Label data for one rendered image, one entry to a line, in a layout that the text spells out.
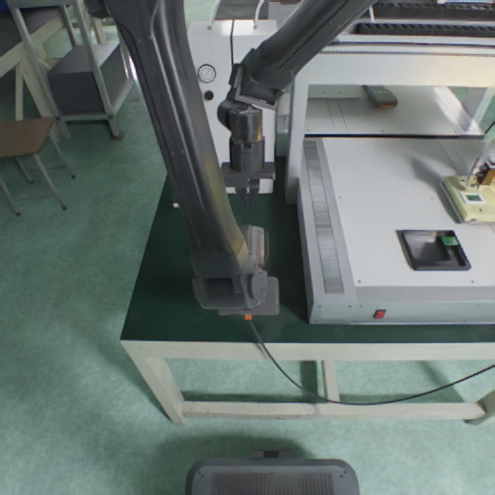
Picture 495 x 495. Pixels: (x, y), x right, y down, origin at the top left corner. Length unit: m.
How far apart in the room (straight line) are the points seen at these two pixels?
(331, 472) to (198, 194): 1.03
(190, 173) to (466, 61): 0.76
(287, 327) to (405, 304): 0.26
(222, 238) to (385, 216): 0.63
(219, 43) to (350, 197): 0.51
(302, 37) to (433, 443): 1.48
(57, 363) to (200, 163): 1.56
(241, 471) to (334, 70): 1.13
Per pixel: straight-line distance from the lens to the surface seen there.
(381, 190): 1.06
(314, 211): 0.94
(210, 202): 0.39
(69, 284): 2.08
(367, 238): 0.90
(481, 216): 1.04
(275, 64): 0.56
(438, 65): 0.98
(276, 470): 1.24
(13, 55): 2.97
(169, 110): 0.38
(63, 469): 1.67
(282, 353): 0.87
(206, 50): 0.94
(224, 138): 1.04
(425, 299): 0.83
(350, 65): 0.92
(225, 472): 1.24
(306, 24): 0.51
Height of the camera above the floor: 1.49
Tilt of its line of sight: 48 degrees down
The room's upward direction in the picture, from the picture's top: 2 degrees counter-clockwise
